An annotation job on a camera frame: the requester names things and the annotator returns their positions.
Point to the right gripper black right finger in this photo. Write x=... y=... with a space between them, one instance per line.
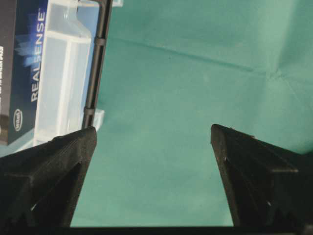
x=265 y=185

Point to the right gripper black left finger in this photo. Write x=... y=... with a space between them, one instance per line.
x=40 y=186

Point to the black RealSense box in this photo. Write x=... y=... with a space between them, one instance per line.
x=22 y=30

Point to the clear plastic storage case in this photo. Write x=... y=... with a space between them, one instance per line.
x=70 y=29

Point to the green table cloth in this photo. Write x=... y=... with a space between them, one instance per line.
x=172 y=69

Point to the black case handle right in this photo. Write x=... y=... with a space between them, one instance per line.
x=100 y=40

